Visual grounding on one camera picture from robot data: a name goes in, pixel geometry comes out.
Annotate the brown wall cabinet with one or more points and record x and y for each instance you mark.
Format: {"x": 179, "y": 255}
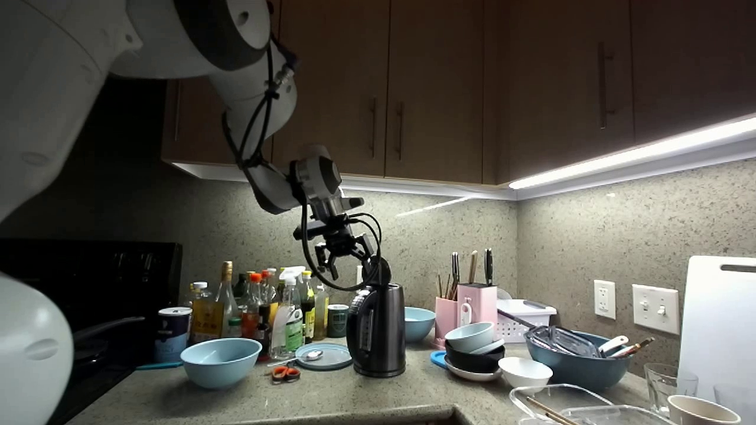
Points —
{"x": 531, "y": 71}

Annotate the white spray bottle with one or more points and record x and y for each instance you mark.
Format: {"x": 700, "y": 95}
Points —
{"x": 288, "y": 324}

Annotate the clear drinking glass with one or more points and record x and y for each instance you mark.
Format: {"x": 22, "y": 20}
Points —
{"x": 737, "y": 401}
{"x": 667, "y": 386}

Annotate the switch plate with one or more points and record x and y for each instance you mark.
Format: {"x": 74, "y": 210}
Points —
{"x": 655, "y": 309}

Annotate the heap of utensils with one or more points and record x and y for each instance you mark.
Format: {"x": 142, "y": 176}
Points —
{"x": 620, "y": 348}

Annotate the metal spoon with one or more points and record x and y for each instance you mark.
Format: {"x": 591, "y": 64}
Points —
{"x": 312, "y": 355}

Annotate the tall clear glass bottle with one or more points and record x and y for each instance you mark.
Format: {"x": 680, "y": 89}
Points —
{"x": 227, "y": 301}

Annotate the wall socket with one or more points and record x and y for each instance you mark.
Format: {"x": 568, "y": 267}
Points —
{"x": 604, "y": 300}

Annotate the dark bottle with yellow cap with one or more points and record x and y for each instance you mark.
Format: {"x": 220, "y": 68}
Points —
{"x": 308, "y": 313}

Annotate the under cabinet light strip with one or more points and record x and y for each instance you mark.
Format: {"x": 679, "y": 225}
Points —
{"x": 638, "y": 153}

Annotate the grey blue bowl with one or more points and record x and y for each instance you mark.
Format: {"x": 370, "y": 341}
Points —
{"x": 469, "y": 337}

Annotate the white cutting board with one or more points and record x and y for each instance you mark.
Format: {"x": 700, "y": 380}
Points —
{"x": 717, "y": 330}

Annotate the glass baking dish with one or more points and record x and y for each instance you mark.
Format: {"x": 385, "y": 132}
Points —
{"x": 620, "y": 416}
{"x": 555, "y": 396}

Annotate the green tin can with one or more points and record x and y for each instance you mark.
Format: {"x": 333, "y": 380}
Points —
{"x": 337, "y": 321}

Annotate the blue and white canister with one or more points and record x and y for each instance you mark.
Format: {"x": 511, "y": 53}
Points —
{"x": 172, "y": 333}

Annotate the red capped sauce bottle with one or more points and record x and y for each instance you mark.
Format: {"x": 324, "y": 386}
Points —
{"x": 251, "y": 307}

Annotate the white plastic basket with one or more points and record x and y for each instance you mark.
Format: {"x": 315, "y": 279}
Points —
{"x": 525, "y": 316}

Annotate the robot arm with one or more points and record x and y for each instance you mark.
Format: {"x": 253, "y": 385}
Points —
{"x": 53, "y": 71}

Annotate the black frying pan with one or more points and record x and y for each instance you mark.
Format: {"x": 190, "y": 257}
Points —
{"x": 100, "y": 342}

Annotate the white plate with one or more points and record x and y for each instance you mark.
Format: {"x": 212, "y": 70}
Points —
{"x": 472, "y": 376}

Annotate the large dark blue bowl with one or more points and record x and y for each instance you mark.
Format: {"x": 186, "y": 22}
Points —
{"x": 579, "y": 370}

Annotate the pair of wooden chopsticks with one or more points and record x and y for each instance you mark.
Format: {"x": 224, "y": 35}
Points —
{"x": 552, "y": 412}

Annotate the cabinet door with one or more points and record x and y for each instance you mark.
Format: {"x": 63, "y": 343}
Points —
{"x": 336, "y": 82}
{"x": 437, "y": 88}
{"x": 198, "y": 127}
{"x": 561, "y": 88}
{"x": 691, "y": 59}

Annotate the round blue lid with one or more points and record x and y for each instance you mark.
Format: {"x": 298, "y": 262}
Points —
{"x": 331, "y": 358}

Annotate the light blue bowl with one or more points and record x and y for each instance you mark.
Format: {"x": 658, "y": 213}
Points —
{"x": 221, "y": 363}
{"x": 418, "y": 326}

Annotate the bottle with yellow label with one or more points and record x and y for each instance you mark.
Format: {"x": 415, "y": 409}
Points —
{"x": 205, "y": 319}

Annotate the beige mug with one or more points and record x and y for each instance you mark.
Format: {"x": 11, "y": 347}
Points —
{"x": 700, "y": 412}

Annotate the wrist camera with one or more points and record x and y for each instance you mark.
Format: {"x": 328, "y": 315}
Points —
{"x": 319, "y": 230}

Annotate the small blue lid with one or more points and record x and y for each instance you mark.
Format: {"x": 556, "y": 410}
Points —
{"x": 437, "y": 359}

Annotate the black stove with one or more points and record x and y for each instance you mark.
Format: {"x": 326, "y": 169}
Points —
{"x": 106, "y": 277}

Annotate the kettle lid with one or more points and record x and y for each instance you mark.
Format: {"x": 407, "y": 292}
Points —
{"x": 378, "y": 273}

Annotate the small white bowl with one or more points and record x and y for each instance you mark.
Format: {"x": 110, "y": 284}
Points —
{"x": 524, "y": 373}

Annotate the black bowl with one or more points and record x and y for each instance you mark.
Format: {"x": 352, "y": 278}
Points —
{"x": 475, "y": 359}

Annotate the glass lid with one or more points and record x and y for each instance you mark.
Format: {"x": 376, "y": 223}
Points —
{"x": 564, "y": 342}

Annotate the black electric kettle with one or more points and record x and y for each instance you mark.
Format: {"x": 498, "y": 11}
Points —
{"x": 378, "y": 336}

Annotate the clear oil bottle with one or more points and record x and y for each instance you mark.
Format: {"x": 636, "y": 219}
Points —
{"x": 321, "y": 313}

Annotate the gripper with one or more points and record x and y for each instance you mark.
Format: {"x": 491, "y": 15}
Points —
{"x": 344, "y": 245}

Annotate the pink knife block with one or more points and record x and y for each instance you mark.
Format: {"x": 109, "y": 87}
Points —
{"x": 478, "y": 304}

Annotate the bundle of chopsticks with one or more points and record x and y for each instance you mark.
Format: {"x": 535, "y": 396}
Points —
{"x": 444, "y": 288}

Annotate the small dark sauce bottle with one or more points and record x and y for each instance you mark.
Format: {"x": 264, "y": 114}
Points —
{"x": 264, "y": 330}

